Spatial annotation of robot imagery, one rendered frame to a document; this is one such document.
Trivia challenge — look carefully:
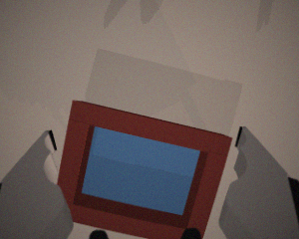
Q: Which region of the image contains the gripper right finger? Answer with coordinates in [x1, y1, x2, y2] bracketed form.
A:
[218, 126, 299, 239]

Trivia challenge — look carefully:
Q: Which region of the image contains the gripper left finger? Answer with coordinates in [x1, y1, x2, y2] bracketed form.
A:
[0, 130, 74, 239]

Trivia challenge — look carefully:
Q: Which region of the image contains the beige board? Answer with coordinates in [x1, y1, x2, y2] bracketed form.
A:
[0, 0, 299, 239]

